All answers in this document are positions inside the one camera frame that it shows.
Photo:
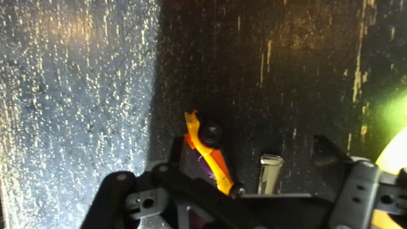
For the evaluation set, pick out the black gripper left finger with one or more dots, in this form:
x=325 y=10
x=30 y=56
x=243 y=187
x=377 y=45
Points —
x=177 y=152

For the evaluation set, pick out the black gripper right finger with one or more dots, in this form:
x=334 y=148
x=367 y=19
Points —
x=330 y=162

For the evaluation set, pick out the orange toy car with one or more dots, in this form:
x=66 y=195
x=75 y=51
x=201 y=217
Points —
x=204 y=136

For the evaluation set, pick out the small metal object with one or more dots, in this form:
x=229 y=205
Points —
x=271 y=167

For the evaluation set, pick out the green plate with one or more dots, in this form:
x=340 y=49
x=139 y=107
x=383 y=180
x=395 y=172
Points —
x=393 y=157

